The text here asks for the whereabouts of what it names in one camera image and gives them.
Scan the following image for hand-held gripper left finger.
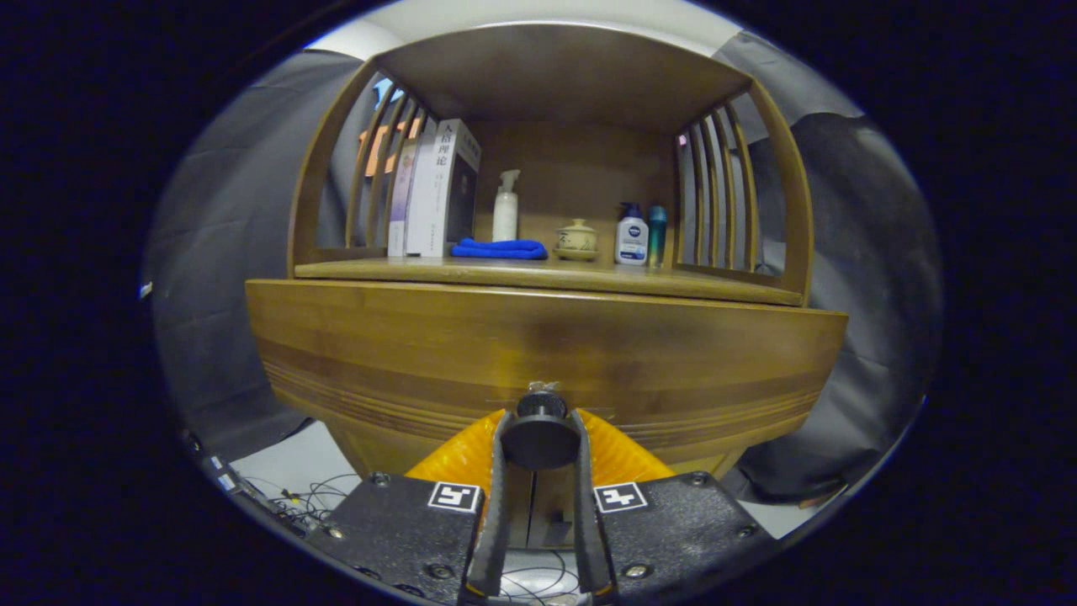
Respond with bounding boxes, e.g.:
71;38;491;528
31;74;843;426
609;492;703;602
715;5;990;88
307;410;516;606

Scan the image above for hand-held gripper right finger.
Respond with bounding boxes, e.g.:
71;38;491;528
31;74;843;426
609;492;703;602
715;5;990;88
568;408;779;606

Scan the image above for black round drawer knob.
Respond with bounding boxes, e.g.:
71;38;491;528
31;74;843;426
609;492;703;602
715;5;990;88
501;383;581;470

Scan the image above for wooden cabinet door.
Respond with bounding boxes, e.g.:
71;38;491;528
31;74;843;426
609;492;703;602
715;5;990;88
509;471;533;548
532;471;578;550

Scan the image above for wooden countertop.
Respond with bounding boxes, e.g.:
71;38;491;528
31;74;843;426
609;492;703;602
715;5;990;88
294;255;804;306

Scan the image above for wooden cabinet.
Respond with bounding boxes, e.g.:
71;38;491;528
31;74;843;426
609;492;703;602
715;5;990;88
246;24;848;552

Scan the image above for blue folded cloth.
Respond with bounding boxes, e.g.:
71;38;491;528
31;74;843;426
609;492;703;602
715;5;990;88
451;238;549;260

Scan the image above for black floor device box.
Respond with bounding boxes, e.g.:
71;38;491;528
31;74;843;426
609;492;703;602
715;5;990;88
181;433;245;497

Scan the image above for beige lidded teacup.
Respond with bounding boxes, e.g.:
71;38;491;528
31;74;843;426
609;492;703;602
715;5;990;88
553;219;600;262

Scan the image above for white pump bottle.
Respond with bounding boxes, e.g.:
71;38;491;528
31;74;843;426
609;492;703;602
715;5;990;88
492;169;522;243

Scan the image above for white lotion bottle blue cap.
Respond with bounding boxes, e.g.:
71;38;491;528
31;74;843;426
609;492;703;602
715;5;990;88
614;202;650;267

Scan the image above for teal slim bottle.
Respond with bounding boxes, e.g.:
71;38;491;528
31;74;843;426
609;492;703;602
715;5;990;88
647;205;668;269

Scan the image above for thick white book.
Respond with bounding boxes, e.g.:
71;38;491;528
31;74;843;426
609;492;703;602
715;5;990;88
405;119;482;258

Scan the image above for thin lilac book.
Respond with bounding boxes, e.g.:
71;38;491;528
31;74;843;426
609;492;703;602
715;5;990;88
387;137;422;258

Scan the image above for black floor cables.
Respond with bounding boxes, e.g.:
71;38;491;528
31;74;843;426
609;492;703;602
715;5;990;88
252;471;590;603

